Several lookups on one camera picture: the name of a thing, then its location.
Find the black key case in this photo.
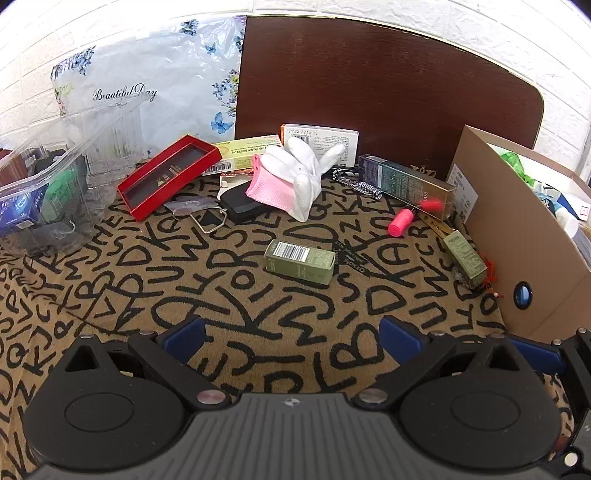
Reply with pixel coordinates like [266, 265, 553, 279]
[219, 185, 273, 224]

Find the white box with orange edge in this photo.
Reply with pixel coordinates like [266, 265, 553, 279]
[280, 124, 360, 169]

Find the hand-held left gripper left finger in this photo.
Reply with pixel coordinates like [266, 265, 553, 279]
[64, 316, 232, 407]

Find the blue packet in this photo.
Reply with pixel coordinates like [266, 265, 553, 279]
[0, 189, 42, 232]

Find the pink cloth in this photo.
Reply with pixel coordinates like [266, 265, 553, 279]
[245, 154, 296, 206]

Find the clear plastic container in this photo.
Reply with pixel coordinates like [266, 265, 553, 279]
[0, 99, 141, 257]

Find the white glove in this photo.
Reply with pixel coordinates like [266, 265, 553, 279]
[261, 137, 347, 222]

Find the green charm with red string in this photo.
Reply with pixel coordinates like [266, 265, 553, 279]
[443, 229, 502, 298]

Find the pink lipstick tube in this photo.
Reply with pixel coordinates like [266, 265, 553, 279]
[388, 208, 415, 237]

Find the cardboard box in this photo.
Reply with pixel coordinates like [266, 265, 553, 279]
[445, 124, 591, 344]

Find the yellow green medicine box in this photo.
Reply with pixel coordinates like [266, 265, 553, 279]
[202, 135, 283, 176]

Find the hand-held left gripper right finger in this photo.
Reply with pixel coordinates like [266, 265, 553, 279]
[355, 315, 533, 408]

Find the floral plastic bag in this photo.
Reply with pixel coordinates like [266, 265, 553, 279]
[51, 16, 245, 158]

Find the green plastic bag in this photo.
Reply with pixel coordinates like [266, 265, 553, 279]
[501, 151, 536, 185]

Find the dark brown wooden board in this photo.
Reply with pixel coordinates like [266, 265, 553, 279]
[235, 16, 546, 181]

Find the letter print desktop cloth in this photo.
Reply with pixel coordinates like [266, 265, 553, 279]
[0, 173, 578, 480]

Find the red tray box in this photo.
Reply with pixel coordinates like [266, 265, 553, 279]
[116, 135, 223, 221]

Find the small green barcode box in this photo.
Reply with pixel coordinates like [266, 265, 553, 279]
[264, 240, 336, 283]

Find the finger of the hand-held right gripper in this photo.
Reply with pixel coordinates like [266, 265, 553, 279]
[508, 336, 568, 376]

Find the black white beaded chain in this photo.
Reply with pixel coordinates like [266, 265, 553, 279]
[330, 168, 384, 200]

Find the gold metal clip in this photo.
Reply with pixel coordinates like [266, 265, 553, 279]
[418, 215, 455, 237]

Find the white carton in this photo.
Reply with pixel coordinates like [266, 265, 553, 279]
[531, 148, 591, 217]

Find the long dark teal box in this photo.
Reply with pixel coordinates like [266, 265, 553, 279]
[358, 154, 455, 220]

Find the green packet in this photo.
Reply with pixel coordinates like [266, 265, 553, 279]
[44, 157, 88, 222]

